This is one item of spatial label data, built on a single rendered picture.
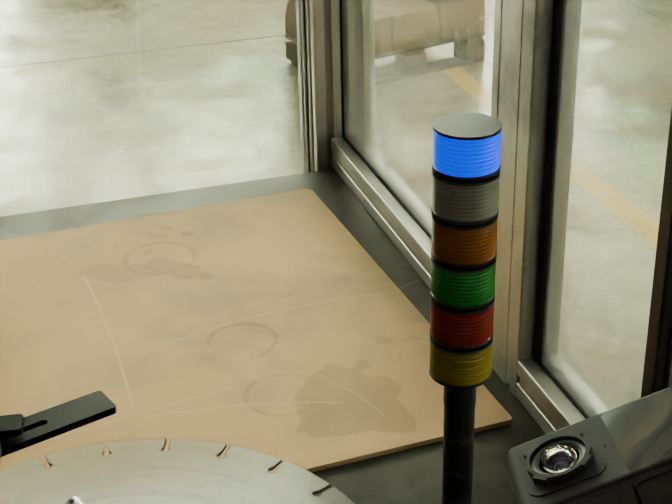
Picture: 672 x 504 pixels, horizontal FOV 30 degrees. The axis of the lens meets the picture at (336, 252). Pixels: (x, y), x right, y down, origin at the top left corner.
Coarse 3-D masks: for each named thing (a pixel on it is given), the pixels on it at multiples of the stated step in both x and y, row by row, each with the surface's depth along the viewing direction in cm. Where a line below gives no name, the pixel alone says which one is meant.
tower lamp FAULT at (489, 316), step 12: (432, 300) 87; (432, 312) 87; (444, 312) 86; (456, 312) 86; (468, 312) 85; (480, 312) 86; (492, 312) 87; (432, 324) 88; (444, 324) 86; (456, 324) 86; (468, 324) 86; (480, 324) 86; (492, 324) 88; (432, 336) 88; (444, 336) 87; (456, 336) 87; (468, 336) 86; (480, 336) 87; (492, 336) 88; (456, 348) 87; (468, 348) 87
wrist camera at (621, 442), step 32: (608, 416) 49; (640, 416) 48; (512, 448) 49; (544, 448) 48; (576, 448) 47; (608, 448) 47; (640, 448) 46; (512, 480) 48; (544, 480) 46; (576, 480) 46; (608, 480) 45; (640, 480) 45
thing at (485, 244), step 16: (432, 224) 85; (448, 224) 83; (480, 224) 83; (496, 224) 84; (432, 240) 85; (448, 240) 84; (464, 240) 83; (480, 240) 83; (496, 240) 85; (432, 256) 85; (448, 256) 84; (464, 256) 84; (480, 256) 84
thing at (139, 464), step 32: (96, 448) 86; (128, 448) 86; (160, 448) 86; (192, 448) 86; (224, 448) 86; (0, 480) 83; (32, 480) 83; (64, 480) 83; (96, 480) 83; (128, 480) 83; (160, 480) 83; (192, 480) 83; (224, 480) 83; (256, 480) 82; (288, 480) 82; (320, 480) 82
